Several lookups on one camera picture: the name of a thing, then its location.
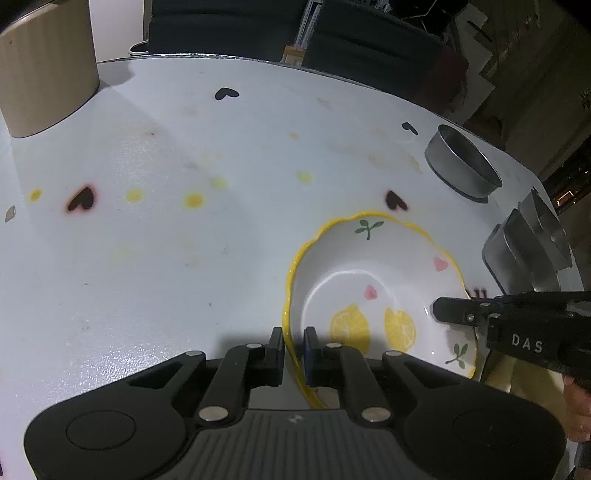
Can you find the round steel bowl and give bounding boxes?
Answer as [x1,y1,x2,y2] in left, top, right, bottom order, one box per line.
[425,124,503,202]

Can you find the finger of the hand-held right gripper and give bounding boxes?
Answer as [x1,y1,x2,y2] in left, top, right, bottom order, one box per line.
[431,296,494,328]

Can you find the lemon-print bowl with yellow rim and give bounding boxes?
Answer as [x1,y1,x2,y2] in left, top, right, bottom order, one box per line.
[281,211,481,409]

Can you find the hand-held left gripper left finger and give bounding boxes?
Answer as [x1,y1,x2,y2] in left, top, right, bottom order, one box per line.
[129,327,285,426]

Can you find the large rectangular steel tin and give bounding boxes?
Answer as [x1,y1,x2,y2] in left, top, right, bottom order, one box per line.
[482,210,562,296]

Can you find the dark blue chair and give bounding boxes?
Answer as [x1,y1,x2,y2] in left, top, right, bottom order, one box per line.
[305,0,445,95]
[148,0,308,64]

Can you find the small rectangular steel tin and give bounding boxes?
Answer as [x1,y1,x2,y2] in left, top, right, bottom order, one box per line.
[519,187,574,271]

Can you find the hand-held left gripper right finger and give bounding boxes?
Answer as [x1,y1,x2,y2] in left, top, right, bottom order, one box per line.
[302,327,462,424]

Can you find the maroon chair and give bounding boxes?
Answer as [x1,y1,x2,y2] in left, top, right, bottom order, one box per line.
[416,44,470,121]

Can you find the person's right hand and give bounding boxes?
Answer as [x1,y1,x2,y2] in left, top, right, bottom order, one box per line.
[562,375,591,442]

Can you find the beige ribbed jug steel top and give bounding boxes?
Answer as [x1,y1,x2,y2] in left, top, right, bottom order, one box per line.
[0,0,100,138]

